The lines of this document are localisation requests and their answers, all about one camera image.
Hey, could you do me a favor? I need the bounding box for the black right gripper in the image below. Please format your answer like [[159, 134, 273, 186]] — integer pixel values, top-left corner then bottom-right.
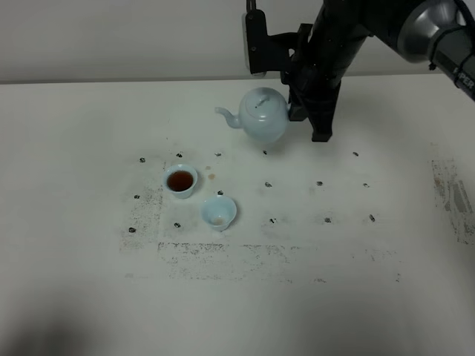
[[281, 1, 370, 142]]

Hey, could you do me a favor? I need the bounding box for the light blue porcelain teapot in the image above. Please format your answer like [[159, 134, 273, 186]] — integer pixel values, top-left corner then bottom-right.
[[214, 88, 290, 143]]

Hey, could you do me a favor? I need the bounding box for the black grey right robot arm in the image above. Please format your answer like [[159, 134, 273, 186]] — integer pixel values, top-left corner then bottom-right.
[[281, 1, 474, 142]]

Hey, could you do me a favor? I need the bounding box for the light blue teacup near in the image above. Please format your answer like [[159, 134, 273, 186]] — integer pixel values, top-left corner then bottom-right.
[[200, 195, 238, 231]]

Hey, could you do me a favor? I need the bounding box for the light blue teacup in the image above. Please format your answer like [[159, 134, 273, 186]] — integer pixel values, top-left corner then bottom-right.
[[163, 164, 198, 200], [200, 195, 238, 231]]

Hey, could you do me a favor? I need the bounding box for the light blue teacup far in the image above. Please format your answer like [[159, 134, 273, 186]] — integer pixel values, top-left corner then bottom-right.
[[163, 164, 198, 200]]

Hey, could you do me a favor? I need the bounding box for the grey wrist depth camera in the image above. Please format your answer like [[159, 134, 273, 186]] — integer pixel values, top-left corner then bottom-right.
[[242, 13, 266, 79]]

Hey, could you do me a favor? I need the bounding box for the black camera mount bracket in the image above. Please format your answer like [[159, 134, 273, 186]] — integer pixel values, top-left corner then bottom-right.
[[245, 0, 312, 74]]

